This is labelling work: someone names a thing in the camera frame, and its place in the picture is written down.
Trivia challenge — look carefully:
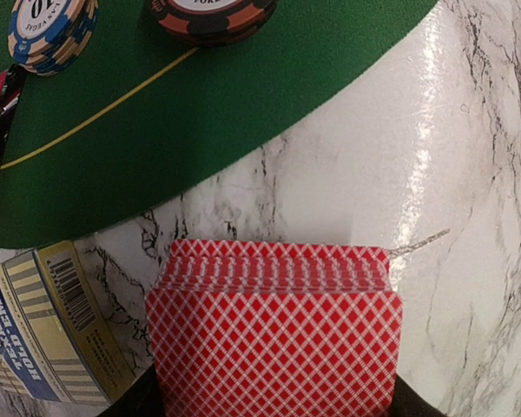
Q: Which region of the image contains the blue gold card box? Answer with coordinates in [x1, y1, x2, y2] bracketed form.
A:
[0, 241, 135, 407]

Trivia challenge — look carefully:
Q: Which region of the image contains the white blue chip stack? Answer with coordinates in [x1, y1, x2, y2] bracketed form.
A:
[8, 0, 99, 76]

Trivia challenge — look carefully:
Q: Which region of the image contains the round green poker mat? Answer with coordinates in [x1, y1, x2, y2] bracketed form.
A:
[0, 1, 433, 248]

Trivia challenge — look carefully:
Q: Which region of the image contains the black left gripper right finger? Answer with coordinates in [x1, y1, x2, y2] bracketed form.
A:
[390, 375, 446, 417]

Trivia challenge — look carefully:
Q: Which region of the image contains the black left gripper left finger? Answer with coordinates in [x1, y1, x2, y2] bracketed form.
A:
[98, 368, 163, 417]

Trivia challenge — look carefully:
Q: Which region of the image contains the red-backed card deck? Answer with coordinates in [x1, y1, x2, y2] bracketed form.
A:
[147, 239, 403, 416]

